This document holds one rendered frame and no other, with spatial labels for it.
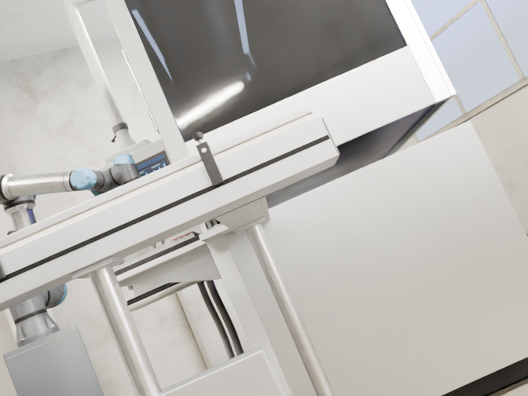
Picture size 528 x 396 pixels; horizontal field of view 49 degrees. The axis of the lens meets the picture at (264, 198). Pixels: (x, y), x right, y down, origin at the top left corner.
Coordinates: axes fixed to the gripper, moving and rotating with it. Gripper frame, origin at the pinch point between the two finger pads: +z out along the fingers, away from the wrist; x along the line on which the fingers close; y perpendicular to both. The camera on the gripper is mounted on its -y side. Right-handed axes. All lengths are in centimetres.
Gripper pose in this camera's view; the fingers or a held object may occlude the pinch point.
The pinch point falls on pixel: (158, 243)
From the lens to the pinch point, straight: 220.4
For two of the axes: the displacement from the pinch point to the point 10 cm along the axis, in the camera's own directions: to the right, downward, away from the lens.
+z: 4.0, 9.1, -1.2
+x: 9.2, -4.0, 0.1
